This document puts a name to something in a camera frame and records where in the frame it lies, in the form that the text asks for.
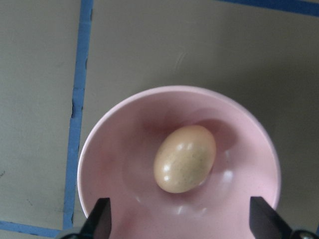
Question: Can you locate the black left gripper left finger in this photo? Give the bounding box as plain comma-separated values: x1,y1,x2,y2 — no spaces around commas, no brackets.
79,198,111,239

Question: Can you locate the beige egg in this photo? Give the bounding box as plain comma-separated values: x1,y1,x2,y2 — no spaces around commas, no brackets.
154,125,217,194

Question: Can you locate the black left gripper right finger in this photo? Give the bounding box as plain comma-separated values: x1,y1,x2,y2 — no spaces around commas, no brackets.
249,196,293,239

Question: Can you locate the pink bowl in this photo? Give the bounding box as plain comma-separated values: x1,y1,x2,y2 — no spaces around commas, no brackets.
77,86,281,239

